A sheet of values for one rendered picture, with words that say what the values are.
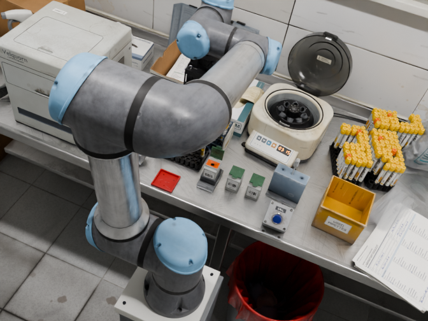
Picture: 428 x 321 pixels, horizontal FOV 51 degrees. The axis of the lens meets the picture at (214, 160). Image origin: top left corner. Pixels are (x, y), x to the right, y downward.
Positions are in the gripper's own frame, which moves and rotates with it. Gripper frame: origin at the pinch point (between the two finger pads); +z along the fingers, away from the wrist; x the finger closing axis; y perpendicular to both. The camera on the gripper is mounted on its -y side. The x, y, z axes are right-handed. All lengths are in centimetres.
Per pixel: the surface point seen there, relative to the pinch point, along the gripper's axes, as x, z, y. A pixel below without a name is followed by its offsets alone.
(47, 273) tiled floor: 20, 110, 57
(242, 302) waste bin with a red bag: 18, 66, -29
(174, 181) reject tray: 11.5, 21.9, 4.0
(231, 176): 6.4, 16.1, -11.9
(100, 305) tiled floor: 23, 110, 28
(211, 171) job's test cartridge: 8.1, 15.2, -5.9
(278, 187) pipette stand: 2.4, 17.9, -26.1
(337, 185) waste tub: -4.2, 15.1, -42.2
